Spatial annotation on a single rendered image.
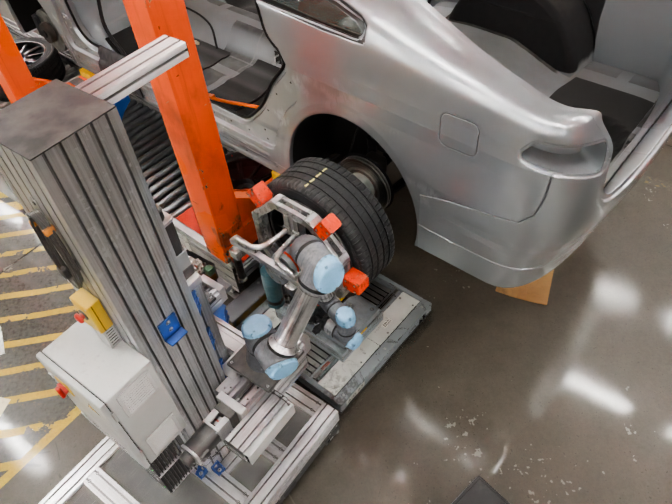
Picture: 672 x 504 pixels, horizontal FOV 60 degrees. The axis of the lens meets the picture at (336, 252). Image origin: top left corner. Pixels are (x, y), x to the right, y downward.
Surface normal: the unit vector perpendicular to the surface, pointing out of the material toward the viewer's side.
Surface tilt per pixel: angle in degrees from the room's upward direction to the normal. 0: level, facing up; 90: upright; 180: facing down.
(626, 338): 0
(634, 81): 0
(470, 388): 0
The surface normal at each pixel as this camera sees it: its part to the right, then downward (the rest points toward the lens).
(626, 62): -0.64, 0.59
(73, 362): -0.07, -0.67
